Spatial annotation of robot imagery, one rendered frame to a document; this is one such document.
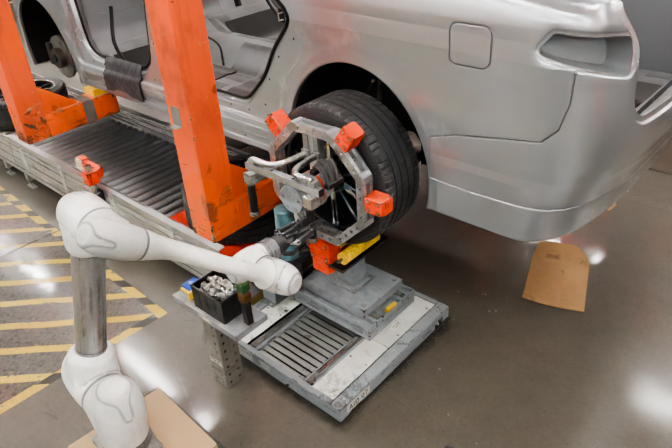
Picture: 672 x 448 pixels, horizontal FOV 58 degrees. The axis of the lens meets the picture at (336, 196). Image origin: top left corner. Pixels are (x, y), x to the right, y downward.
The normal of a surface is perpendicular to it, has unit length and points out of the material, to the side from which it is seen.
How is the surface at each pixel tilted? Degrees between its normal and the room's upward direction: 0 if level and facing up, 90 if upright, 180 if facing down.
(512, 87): 90
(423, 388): 0
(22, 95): 90
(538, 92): 90
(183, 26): 90
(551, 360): 0
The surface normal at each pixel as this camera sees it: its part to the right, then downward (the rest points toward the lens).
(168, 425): 0.01, -0.86
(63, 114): 0.75, 0.29
